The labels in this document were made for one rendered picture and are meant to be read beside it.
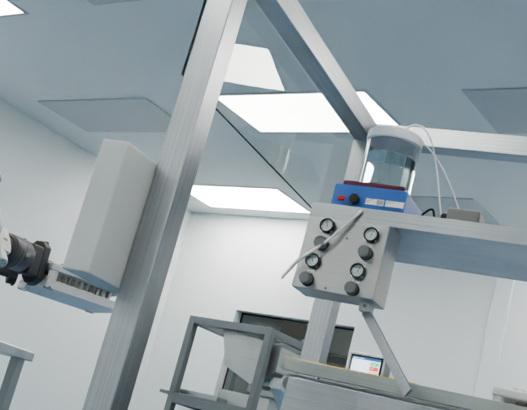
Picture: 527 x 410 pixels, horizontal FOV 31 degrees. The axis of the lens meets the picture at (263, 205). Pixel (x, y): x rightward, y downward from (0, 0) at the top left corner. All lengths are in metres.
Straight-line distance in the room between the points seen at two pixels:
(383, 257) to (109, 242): 0.82
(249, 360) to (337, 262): 3.87
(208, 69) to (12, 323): 6.37
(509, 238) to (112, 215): 0.98
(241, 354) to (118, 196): 4.52
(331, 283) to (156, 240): 0.67
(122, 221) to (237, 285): 7.15
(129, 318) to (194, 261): 7.56
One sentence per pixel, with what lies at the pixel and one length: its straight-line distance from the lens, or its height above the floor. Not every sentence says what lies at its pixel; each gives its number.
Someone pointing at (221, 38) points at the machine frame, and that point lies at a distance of 1.94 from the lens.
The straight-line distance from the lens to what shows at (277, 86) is 2.33.
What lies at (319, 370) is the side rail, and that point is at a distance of 2.34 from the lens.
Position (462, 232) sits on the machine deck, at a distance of 2.31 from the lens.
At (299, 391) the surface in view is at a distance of 2.35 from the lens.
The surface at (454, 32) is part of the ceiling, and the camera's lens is 4.83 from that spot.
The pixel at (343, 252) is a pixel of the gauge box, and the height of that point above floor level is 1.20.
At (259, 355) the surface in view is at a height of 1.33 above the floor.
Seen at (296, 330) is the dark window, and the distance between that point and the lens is 8.53.
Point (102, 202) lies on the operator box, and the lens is 1.76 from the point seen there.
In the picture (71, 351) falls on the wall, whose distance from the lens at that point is 8.62.
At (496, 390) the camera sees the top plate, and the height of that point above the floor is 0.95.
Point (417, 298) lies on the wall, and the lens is 7.93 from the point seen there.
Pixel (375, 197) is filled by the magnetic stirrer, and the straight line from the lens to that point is 2.44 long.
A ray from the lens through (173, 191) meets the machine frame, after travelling 1.83.
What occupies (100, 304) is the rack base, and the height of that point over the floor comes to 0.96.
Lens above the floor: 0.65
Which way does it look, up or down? 15 degrees up
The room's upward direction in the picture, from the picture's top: 15 degrees clockwise
